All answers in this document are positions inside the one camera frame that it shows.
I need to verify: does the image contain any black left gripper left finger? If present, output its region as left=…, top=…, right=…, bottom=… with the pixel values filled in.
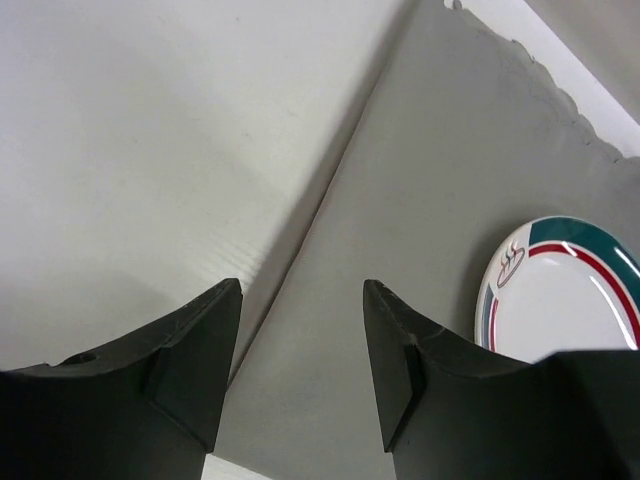
left=9, top=278, right=242, bottom=479

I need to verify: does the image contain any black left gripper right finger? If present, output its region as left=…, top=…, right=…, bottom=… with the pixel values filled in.
left=363, top=280, right=550, bottom=479

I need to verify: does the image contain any white plate green red rim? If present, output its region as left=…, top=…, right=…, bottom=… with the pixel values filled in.
left=475, top=216, right=639, bottom=363

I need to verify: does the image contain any grey cloth napkin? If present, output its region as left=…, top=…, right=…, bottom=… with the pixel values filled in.
left=215, top=1, right=639, bottom=479

